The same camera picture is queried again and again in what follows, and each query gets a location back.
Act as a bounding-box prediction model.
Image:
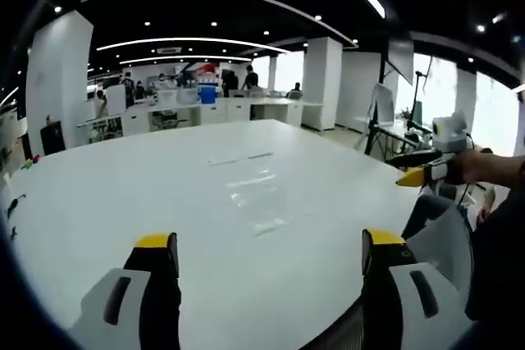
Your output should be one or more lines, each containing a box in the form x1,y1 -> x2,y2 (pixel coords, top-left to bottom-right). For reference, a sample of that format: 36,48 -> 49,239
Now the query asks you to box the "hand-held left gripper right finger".
359,228 -> 465,350

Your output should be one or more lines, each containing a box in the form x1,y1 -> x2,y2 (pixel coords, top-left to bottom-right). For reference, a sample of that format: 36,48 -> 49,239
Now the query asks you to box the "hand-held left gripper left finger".
66,232 -> 182,350

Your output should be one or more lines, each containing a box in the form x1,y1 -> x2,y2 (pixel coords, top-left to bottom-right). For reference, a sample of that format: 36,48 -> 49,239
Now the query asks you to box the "clear resealable plastic bag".
206,150 -> 297,239

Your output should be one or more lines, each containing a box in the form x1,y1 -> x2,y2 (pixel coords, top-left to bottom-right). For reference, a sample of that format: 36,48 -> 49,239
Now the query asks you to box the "person's right hand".
446,150 -> 490,185

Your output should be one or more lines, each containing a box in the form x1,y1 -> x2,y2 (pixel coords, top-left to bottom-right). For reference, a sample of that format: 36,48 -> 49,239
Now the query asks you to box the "black tripod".
363,118 -> 397,159

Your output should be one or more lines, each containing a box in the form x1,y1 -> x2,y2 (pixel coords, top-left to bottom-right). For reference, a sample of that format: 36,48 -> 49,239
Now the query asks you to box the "white computer monitor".
368,82 -> 395,126

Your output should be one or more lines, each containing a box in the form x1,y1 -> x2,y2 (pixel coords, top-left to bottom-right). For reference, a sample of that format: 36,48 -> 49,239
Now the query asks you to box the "hanging flat screen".
386,37 -> 416,85

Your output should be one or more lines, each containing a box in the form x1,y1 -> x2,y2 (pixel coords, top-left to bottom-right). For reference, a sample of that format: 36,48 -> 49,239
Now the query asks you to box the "person's dark upper clothing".
463,180 -> 525,326

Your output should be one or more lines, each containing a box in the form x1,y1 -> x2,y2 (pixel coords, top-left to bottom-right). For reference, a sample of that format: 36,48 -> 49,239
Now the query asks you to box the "black office chair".
39,120 -> 67,157

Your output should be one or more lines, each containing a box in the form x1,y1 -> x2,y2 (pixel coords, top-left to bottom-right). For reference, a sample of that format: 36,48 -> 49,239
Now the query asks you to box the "row of white desks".
76,95 -> 325,140

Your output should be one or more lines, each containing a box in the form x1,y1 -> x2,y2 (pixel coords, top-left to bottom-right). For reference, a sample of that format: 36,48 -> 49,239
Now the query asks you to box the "blue storage box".
198,84 -> 218,105

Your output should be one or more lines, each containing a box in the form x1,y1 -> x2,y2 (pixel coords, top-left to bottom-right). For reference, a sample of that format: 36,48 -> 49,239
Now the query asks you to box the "black cable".
4,193 -> 28,218

